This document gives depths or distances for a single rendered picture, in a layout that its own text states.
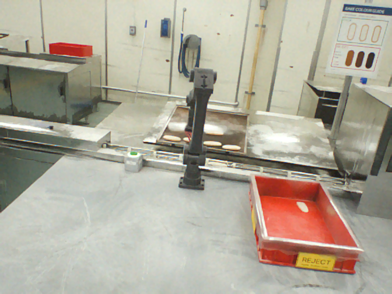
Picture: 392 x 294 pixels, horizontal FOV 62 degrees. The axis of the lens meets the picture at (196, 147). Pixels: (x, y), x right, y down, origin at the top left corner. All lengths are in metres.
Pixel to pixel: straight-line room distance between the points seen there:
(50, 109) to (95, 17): 1.98
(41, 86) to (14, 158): 2.46
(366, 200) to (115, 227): 1.04
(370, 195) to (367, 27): 1.25
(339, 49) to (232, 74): 3.05
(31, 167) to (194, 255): 1.16
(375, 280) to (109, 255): 0.86
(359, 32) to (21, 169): 2.21
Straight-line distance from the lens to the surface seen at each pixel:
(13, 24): 6.56
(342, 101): 2.53
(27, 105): 4.59
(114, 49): 5.71
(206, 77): 1.32
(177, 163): 1.64
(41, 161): 1.95
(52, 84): 4.33
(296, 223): 1.40
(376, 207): 1.62
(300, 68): 5.04
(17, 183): 2.10
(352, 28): 2.46
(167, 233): 1.23
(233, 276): 1.09
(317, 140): 2.07
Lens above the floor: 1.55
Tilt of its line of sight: 22 degrees down
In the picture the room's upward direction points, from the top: 6 degrees clockwise
